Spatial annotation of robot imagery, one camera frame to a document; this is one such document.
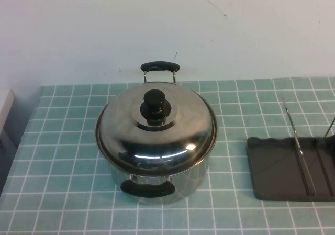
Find steel pot lid black knob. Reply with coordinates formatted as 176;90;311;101
95;82;218;177

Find dark grey lid rack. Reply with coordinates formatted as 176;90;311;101
245;96;335;203

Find teal grid tablecloth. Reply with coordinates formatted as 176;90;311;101
0;77;335;235

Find white block beside table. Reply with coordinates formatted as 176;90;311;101
0;88;16;147

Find stainless steel pot black handles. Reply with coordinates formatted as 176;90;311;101
94;61;219;206

